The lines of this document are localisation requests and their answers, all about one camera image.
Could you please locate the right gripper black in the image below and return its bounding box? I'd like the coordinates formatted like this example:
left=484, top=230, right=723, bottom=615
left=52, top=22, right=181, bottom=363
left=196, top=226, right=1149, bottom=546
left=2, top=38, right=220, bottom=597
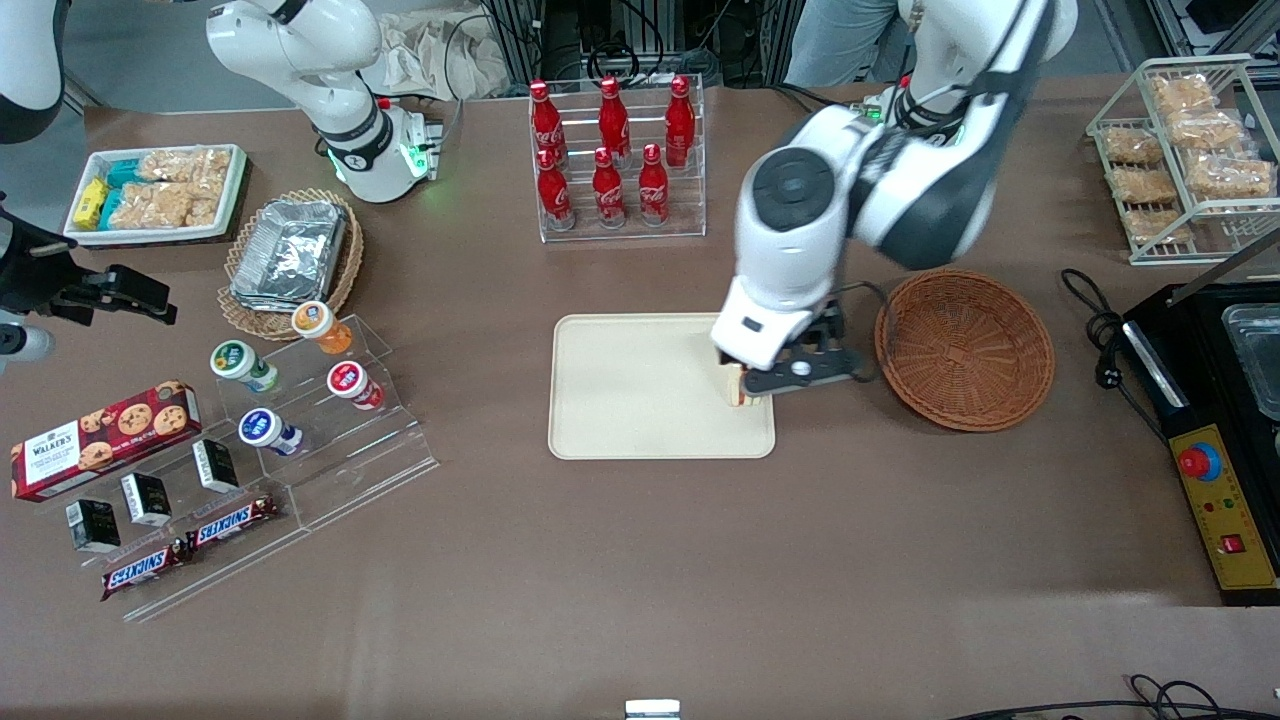
left=0, top=200, right=179, bottom=327

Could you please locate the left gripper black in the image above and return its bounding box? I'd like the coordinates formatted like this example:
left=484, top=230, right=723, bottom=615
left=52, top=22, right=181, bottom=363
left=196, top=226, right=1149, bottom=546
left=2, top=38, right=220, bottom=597
left=745, top=300, right=867, bottom=399

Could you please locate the small sandwich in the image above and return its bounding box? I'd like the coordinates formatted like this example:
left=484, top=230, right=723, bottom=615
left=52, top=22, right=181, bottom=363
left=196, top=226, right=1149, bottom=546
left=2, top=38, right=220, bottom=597
left=726, top=361, right=767, bottom=409

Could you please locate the white rectangular snack tray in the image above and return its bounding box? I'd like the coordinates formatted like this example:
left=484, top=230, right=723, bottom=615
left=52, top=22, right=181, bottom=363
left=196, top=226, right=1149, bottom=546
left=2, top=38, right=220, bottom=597
left=63, top=144, right=248, bottom=247

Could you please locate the oval light wicker basket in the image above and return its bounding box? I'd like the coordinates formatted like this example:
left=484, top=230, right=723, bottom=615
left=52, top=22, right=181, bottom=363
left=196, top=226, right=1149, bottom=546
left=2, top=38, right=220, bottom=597
left=218, top=188, right=364, bottom=342

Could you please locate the round brown wicker basket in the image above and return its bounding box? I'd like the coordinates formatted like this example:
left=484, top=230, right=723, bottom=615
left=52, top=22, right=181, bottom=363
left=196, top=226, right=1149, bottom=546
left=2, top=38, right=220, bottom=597
left=875, top=268, right=1057, bottom=434

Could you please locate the beige plastic tray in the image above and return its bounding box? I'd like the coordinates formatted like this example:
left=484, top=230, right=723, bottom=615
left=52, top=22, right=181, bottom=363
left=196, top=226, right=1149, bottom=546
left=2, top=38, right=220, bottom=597
left=548, top=314, right=777, bottom=461

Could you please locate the clear bag of rice crackers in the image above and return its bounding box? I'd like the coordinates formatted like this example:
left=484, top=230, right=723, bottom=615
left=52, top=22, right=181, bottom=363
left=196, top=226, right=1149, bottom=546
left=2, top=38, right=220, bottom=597
left=137, top=148, right=233, bottom=196
left=108, top=183, right=223, bottom=231

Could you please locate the yellow snack packet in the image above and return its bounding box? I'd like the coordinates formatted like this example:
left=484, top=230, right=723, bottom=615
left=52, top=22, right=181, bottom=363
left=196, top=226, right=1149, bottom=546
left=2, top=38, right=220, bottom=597
left=72, top=177, right=110, bottom=230

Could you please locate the green lid gum bottle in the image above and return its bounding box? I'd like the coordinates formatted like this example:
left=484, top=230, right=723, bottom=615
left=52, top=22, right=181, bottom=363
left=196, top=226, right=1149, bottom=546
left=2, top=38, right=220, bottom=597
left=209, top=340, right=280, bottom=394

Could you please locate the red tartan Walkers cookie box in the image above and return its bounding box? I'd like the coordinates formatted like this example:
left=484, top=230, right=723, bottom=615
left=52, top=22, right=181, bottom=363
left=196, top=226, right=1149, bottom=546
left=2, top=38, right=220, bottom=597
left=10, top=380, right=203, bottom=503

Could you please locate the stack of aluminium foil trays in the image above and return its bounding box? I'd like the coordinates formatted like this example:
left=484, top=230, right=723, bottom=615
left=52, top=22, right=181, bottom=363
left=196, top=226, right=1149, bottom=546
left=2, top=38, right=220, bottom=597
left=229, top=199, right=349, bottom=312

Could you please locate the orange lid gum bottle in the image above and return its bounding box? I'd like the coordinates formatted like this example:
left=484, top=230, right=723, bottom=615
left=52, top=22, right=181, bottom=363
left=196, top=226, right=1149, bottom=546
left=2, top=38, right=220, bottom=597
left=291, top=300, right=354, bottom=356

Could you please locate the purple lid gum bottle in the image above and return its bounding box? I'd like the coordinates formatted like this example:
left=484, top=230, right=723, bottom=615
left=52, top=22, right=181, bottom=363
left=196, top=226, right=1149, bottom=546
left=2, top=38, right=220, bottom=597
left=237, top=407, right=304, bottom=457

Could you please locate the small black chocolate box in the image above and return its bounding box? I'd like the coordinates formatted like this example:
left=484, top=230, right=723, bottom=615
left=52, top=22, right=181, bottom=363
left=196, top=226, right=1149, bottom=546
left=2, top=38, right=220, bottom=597
left=193, top=438, right=241, bottom=494
left=66, top=498, right=122, bottom=554
left=120, top=472, right=173, bottom=528

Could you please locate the clear acrylic bottle rack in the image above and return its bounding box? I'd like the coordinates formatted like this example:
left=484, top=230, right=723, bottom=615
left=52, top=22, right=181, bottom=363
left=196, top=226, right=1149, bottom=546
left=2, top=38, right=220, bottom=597
left=527, top=74, right=708, bottom=245

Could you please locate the red lid gum bottle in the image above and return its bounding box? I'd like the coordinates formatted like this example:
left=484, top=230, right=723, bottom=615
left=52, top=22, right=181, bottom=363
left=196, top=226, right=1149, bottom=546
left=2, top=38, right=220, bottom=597
left=326, top=361, right=385, bottom=412

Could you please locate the red Coca-Cola bottle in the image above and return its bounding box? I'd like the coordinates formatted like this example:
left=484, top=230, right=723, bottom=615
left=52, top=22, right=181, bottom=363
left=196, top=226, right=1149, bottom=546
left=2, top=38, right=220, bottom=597
left=638, top=143, right=671, bottom=227
left=598, top=76, right=632, bottom=161
left=536, top=148, right=577, bottom=233
left=591, top=147, right=629, bottom=230
left=665, top=75, right=697, bottom=166
left=528, top=80, right=561, bottom=161

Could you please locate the Snickers chocolate bar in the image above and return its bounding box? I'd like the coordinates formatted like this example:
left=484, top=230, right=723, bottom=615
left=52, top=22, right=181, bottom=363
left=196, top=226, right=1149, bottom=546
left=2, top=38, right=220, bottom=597
left=100, top=543, right=193, bottom=602
left=187, top=495, right=280, bottom=551

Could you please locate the clear acrylic stepped display stand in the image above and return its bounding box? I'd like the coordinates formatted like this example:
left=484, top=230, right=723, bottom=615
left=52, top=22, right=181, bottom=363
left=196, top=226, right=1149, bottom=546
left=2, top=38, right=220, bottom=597
left=75, top=315, right=439, bottom=623

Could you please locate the person in blue jeans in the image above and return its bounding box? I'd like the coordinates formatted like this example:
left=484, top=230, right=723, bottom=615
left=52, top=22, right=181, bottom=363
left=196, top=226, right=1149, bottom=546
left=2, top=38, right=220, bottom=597
left=783, top=0, right=926, bottom=89

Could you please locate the crumpled beige cloth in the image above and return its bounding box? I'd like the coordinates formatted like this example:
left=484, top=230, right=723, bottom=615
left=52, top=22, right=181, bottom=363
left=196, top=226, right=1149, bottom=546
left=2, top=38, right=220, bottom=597
left=375, top=8, right=513, bottom=103

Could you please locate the bagged crispy snack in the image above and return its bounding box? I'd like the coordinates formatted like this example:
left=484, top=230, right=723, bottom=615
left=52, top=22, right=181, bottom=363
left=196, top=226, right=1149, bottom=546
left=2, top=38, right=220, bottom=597
left=1102, top=127, right=1167, bottom=167
left=1109, top=166, right=1180, bottom=205
left=1148, top=75, right=1218, bottom=113
left=1124, top=207, right=1197, bottom=247
left=1165, top=108, right=1248, bottom=151
left=1185, top=153, right=1277, bottom=200

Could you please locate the black machine with yellow panel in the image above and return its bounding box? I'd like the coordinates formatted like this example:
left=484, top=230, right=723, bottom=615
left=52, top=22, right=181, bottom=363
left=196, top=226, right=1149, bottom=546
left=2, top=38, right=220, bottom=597
left=1120, top=228, right=1280, bottom=607

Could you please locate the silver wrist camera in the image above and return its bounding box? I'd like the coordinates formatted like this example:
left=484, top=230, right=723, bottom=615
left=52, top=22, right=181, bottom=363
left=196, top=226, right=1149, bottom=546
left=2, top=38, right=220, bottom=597
left=0, top=325, right=54, bottom=367

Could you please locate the black power cable with plug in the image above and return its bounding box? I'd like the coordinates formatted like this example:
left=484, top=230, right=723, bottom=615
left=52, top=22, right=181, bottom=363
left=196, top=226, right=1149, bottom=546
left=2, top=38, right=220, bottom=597
left=1060, top=268, right=1169, bottom=443

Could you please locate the white wire two-tier rack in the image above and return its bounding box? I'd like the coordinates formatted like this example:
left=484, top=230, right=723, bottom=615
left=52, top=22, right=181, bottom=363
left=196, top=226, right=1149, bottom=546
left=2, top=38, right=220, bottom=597
left=1086, top=54, right=1280, bottom=266

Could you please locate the aluminium frame with cables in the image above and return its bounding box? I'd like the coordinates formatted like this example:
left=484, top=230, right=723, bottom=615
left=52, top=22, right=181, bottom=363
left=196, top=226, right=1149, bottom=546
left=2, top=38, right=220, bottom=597
left=480, top=0, right=806, bottom=91

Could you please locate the thin black cable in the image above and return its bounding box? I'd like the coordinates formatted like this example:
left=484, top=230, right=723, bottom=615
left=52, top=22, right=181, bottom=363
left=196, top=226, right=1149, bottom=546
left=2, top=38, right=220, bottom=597
left=945, top=674, right=1280, bottom=720

